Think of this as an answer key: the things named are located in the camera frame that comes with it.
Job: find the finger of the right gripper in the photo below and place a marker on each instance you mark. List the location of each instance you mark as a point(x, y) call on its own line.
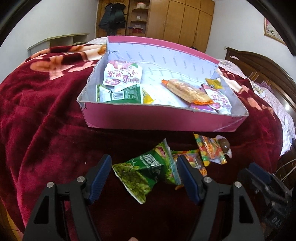
point(260, 173)

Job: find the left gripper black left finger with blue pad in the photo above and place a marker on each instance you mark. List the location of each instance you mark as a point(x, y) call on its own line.
point(48, 218)

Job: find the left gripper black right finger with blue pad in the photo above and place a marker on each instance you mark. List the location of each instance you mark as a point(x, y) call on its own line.
point(226, 211)

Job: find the brown chocolate ball candy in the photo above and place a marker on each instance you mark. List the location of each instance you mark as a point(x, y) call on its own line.
point(224, 144)

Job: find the colourful gummy candy packet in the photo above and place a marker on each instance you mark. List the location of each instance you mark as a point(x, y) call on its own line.
point(210, 150)

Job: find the purple jelly cup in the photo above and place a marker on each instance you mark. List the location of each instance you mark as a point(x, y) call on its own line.
point(204, 108)

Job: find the yellow candy packet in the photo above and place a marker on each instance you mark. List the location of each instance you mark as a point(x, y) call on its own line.
point(146, 98)
point(214, 83)

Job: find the orange rice cracker packet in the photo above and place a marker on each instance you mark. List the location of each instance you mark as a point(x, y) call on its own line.
point(187, 92)

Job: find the green pea snack bag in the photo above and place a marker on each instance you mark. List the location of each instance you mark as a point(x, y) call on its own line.
point(140, 174)

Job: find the green pea snack bag barcode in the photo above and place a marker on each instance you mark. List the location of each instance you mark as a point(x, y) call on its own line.
point(132, 94)

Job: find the pink peach jelly pouch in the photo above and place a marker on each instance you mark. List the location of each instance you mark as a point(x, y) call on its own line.
point(122, 73)

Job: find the red floral plush blanket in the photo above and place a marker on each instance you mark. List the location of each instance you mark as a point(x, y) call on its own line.
point(44, 136)

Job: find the dark wooden headboard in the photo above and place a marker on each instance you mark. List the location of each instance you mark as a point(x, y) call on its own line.
point(261, 69)

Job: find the framed wedding photo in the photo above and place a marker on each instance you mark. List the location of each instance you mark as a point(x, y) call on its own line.
point(271, 32)

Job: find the pink cardboard box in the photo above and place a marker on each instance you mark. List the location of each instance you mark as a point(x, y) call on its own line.
point(159, 60)

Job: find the wooden wardrobe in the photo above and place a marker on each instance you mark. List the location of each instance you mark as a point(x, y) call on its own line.
point(183, 22)

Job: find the red pot on shelf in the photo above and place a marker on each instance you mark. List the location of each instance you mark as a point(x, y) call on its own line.
point(137, 29)

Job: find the white low shelf unit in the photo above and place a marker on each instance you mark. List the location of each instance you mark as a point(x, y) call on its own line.
point(62, 40)

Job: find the round box on shelf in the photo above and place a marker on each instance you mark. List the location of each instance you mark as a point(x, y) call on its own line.
point(141, 6)

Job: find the dark hanging jackets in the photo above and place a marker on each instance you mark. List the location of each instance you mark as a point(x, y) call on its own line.
point(113, 19)

